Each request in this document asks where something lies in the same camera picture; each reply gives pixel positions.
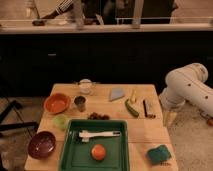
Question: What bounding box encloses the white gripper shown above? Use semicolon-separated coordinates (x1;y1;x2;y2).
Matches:
159;92;184;126

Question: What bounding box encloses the orange-red apple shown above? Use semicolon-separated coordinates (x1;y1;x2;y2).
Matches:
91;144;106;161

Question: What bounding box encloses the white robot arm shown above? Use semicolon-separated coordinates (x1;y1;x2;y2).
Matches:
159;63;213;127

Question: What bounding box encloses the small metal cup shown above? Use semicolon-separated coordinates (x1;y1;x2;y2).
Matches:
74;96;86;112

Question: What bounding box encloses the light green cup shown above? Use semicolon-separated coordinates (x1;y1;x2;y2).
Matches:
53;114;68;130

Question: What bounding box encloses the teal sponge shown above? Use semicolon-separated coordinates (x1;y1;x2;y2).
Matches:
147;145;171;165

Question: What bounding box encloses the green cucumber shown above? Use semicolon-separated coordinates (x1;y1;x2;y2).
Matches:
125;99;139;118

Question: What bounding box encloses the grey blue cloth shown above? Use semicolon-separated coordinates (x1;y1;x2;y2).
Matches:
109;88;125;101

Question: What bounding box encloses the bunch of dark grapes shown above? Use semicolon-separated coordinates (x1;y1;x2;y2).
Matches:
88;112;110;120

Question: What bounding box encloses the clear glass jar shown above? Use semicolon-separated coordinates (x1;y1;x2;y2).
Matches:
79;79;92;94

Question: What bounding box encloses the green plastic tray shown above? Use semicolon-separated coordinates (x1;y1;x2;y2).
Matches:
58;119;130;171

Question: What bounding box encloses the orange bowl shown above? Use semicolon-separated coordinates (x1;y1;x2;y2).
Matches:
44;93;71;114

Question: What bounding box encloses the dark purple bowl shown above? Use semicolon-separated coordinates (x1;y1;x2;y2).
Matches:
28;131;56;160

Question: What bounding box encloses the black chair base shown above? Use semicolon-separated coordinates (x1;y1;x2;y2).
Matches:
0;100;39;136

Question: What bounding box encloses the small red bowl on counter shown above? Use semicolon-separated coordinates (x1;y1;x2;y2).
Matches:
32;20;46;26

